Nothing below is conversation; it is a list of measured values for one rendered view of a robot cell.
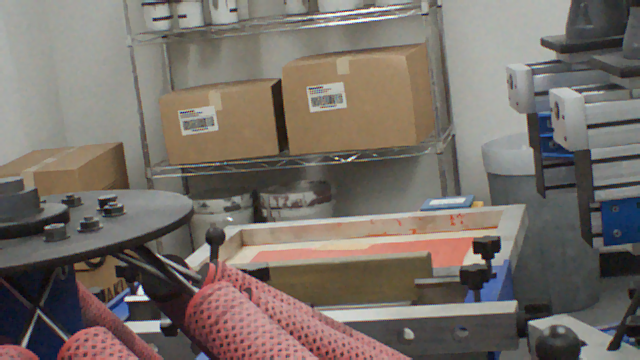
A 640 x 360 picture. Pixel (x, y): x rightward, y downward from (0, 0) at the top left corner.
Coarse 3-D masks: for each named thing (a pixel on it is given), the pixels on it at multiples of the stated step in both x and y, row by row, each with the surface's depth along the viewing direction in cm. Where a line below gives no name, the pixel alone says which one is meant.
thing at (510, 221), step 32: (256, 224) 258; (288, 224) 255; (320, 224) 252; (352, 224) 251; (384, 224) 250; (416, 224) 248; (448, 224) 247; (480, 224) 246; (512, 224) 231; (192, 256) 237; (224, 256) 245; (512, 256) 214; (480, 352) 172
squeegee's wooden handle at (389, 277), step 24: (240, 264) 196; (288, 264) 193; (312, 264) 192; (336, 264) 191; (360, 264) 190; (384, 264) 189; (408, 264) 189; (288, 288) 193; (312, 288) 193; (336, 288) 192; (360, 288) 191; (384, 288) 190; (408, 288) 189
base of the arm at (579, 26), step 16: (576, 0) 268; (592, 0) 265; (608, 0) 265; (624, 0) 266; (576, 16) 268; (592, 16) 265; (608, 16) 264; (624, 16) 265; (576, 32) 267; (592, 32) 265; (608, 32) 264; (624, 32) 265
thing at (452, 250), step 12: (420, 240) 243; (432, 240) 242; (444, 240) 241; (456, 240) 240; (468, 240) 239; (360, 252) 240; (372, 252) 239; (384, 252) 238; (396, 252) 236; (444, 252) 232; (456, 252) 231; (444, 264) 224; (456, 264) 223
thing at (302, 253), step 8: (304, 248) 249; (312, 248) 248; (256, 256) 247; (264, 256) 246; (272, 256) 245; (280, 256) 244; (288, 256) 244; (296, 256) 243; (304, 256) 242; (312, 256) 241; (320, 256) 241; (328, 256) 240; (336, 256) 239
